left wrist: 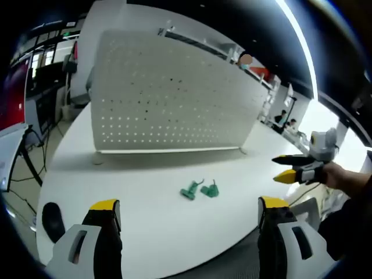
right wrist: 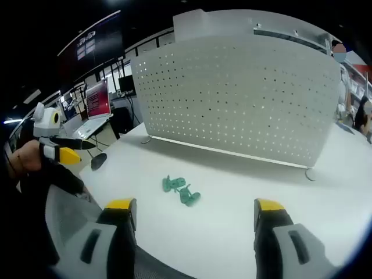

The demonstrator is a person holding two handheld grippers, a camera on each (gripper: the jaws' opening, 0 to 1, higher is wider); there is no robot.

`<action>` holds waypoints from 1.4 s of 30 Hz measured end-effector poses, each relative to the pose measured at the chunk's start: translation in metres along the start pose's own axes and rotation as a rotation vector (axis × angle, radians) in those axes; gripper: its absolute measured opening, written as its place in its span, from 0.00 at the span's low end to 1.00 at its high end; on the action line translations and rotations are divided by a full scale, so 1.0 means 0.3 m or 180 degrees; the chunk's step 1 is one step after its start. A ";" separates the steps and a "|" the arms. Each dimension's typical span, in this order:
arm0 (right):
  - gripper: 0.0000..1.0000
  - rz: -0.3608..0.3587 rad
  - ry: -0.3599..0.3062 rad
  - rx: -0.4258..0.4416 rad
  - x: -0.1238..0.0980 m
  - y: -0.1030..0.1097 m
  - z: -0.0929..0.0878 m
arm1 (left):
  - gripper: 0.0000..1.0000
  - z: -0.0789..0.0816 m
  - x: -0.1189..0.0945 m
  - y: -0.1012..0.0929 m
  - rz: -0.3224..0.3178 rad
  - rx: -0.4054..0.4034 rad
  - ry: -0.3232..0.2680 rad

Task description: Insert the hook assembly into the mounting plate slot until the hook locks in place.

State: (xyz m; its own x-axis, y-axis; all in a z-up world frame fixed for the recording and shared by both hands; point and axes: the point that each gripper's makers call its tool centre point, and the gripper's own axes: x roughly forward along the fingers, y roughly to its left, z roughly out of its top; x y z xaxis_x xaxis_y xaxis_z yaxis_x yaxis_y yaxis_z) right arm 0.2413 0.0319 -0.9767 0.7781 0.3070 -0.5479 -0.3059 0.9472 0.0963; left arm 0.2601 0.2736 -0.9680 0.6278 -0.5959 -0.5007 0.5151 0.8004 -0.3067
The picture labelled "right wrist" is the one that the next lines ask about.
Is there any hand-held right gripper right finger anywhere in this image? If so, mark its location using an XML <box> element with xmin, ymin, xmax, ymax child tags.
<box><xmin>253</xmin><ymin>198</ymin><xmax>344</xmax><ymax>279</ymax></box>

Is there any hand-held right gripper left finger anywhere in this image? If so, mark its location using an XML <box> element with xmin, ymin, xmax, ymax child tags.
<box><xmin>55</xmin><ymin>197</ymin><xmax>138</xmax><ymax>279</ymax></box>

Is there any white perforated mounting plate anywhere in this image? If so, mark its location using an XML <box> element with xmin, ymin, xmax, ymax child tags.
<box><xmin>130</xmin><ymin>36</ymin><xmax>341</xmax><ymax>183</ymax></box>

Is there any person's left hand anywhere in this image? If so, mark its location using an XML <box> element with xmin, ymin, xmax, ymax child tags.
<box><xmin>17</xmin><ymin>140</ymin><xmax>45</xmax><ymax>175</ymax></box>

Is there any black computer mouse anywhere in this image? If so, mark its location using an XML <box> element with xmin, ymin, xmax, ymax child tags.
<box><xmin>90</xmin><ymin>153</ymin><xmax>108</xmax><ymax>171</ymax></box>

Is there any person's black clothing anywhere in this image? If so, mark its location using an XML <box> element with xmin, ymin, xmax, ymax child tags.
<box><xmin>0</xmin><ymin>162</ymin><xmax>88</xmax><ymax>271</ymax></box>

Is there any white laptop with red screen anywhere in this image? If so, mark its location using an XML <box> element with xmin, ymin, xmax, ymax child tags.
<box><xmin>71</xmin><ymin>78</ymin><xmax>114</xmax><ymax>140</ymax></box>

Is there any black office chair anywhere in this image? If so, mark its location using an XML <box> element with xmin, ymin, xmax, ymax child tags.
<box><xmin>110</xmin><ymin>106</ymin><xmax>134</xmax><ymax>140</ymax></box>

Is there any black computer monitor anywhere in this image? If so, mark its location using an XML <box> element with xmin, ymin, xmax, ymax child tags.
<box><xmin>118</xmin><ymin>74</ymin><xmax>137</xmax><ymax>93</ymax></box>

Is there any white metal shelf rack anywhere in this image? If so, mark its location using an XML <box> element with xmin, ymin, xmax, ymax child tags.
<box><xmin>252</xmin><ymin>22</ymin><xmax>332</xmax><ymax>56</ymax></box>

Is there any large dark wall screen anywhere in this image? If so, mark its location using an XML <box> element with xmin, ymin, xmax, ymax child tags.
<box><xmin>56</xmin><ymin>10</ymin><xmax>126</xmax><ymax>85</ymax></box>

